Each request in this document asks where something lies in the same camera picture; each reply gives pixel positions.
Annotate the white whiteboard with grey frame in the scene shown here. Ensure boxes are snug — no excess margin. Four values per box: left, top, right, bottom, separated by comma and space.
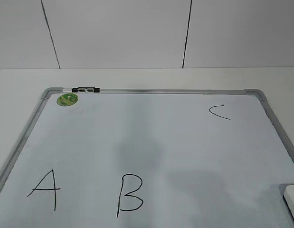
0, 88, 294, 228

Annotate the round green magnet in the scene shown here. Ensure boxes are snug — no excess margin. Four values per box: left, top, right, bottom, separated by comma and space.
57, 93, 78, 107

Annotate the white whiteboard eraser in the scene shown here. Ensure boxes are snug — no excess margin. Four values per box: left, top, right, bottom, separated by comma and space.
284, 185, 294, 217

